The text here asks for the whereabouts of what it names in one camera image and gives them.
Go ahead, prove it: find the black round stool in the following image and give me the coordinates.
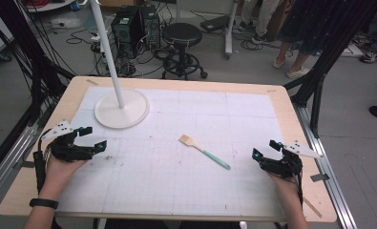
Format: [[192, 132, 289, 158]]
[[160, 22, 209, 81]]

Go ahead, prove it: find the person's right hand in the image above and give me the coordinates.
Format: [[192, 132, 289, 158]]
[[267, 172, 304, 208]]

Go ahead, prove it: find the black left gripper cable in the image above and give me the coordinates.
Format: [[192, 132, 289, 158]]
[[32, 128, 55, 194]]

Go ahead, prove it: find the white lamp stand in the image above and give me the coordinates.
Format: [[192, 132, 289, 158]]
[[86, 0, 151, 130]]

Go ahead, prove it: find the black metal frame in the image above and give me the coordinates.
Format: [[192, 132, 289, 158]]
[[283, 0, 377, 138], [0, 0, 76, 127]]

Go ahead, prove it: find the round white table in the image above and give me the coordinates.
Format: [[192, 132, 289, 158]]
[[26, 0, 77, 13]]

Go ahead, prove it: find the black wristband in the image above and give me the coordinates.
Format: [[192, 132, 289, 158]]
[[29, 198, 60, 211]]

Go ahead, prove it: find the slim black computer tower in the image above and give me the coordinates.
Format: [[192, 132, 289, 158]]
[[140, 4, 162, 51]]

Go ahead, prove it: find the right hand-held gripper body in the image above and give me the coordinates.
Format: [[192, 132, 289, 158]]
[[259, 141, 324, 179]]

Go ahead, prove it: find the brush with teal handle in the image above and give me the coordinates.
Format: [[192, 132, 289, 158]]
[[178, 134, 232, 171]]

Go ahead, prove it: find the thin wooden stick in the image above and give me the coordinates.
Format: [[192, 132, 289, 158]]
[[303, 196, 324, 219]]

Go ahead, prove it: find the large black computer tower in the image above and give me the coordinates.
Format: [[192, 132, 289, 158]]
[[110, 6, 144, 60]]

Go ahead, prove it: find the white stand post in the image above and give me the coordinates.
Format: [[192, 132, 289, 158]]
[[223, 0, 240, 61]]

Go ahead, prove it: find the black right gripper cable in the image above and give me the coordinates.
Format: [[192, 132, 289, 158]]
[[294, 171, 305, 206]]

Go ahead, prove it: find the person's left hand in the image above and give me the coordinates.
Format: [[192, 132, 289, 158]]
[[37, 155, 89, 201]]

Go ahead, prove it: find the flat black case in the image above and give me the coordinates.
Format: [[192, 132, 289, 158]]
[[199, 14, 231, 33]]

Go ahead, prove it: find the white grid mat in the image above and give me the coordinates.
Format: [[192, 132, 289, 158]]
[[53, 86, 287, 219]]

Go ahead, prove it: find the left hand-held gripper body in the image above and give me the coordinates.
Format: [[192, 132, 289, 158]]
[[41, 119, 96, 162]]

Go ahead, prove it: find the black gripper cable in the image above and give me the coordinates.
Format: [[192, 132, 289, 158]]
[[294, 171, 305, 206], [32, 128, 55, 194]]

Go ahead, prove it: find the aluminium rail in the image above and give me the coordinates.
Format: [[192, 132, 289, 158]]
[[0, 122, 40, 208], [294, 104, 359, 229]]

